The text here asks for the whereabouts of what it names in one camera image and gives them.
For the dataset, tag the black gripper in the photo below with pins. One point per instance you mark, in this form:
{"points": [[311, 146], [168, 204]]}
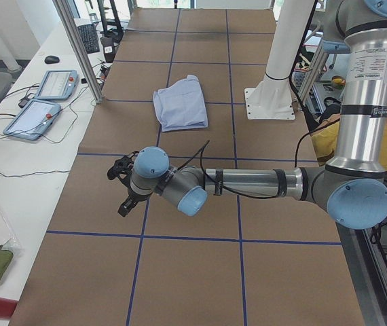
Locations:
{"points": [[131, 197]]}

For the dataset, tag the light blue striped shirt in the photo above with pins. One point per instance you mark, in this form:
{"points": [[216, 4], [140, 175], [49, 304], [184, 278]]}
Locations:
{"points": [[181, 106]]}

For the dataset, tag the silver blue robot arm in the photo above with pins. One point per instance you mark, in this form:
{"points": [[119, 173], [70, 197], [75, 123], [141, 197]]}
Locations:
{"points": [[224, 49]]}

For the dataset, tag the lower teach pendant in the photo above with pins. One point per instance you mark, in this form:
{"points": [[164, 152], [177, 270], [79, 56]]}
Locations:
{"points": [[33, 120]]}

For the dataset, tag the teach pendant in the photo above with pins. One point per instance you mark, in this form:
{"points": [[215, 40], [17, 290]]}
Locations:
{"points": [[33, 120], [57, 85]]}

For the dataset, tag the upper teach pendant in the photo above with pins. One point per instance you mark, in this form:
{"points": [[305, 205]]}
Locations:
{"points": [[57, 85]]}

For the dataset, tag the black computer mouse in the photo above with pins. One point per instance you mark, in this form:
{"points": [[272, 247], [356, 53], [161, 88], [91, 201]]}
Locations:
{"points": [[49, 60]]}

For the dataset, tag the black keyboard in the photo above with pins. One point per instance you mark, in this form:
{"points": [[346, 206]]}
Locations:
{"points": [[89, 37]]}

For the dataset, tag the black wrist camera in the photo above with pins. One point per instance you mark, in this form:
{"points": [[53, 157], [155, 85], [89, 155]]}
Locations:
{"points": [[122, 166]]}

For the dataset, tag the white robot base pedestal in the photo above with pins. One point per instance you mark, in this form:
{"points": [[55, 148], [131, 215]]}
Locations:
{"points": [[272, 99]]}

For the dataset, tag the aluminium frame post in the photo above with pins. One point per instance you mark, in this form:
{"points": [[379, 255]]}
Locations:
{"points": [[68, 22]]}

